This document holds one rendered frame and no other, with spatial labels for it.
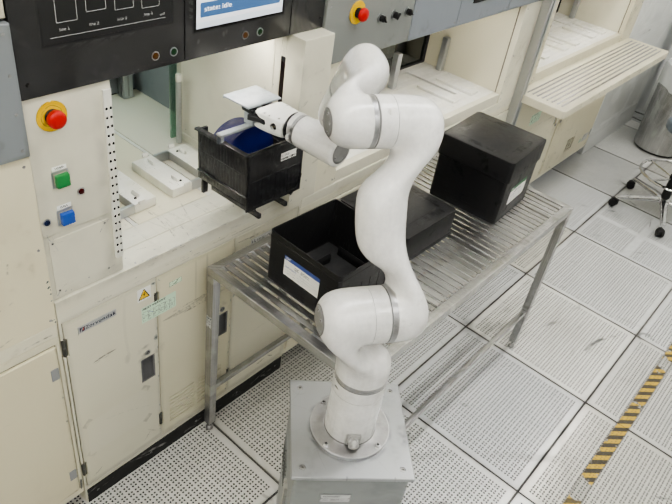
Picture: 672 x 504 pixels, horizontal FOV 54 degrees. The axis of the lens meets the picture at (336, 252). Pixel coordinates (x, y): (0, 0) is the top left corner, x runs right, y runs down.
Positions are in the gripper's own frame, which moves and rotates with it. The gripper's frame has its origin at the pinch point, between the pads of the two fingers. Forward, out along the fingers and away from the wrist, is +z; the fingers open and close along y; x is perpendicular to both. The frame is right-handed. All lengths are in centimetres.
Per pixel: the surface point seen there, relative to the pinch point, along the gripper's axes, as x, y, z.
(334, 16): 18.6, 30.7, 1.1
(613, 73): -39, 252, -17
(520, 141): -23, 95, -39
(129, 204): -34.4, -24.9, 22.7
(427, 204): -38, 54, -30
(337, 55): 6.5, 34.6, 1.1
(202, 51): 17.0, -16.2, 1.8
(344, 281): -33, -4, -42
